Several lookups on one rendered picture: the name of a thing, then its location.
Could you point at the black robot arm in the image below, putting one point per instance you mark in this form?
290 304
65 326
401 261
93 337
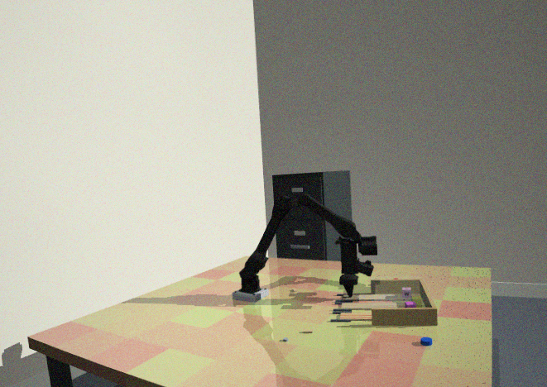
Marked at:
367 245

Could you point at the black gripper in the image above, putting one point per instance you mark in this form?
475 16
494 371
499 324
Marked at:
349 279

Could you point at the small blue block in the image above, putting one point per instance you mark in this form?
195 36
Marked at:
426 341

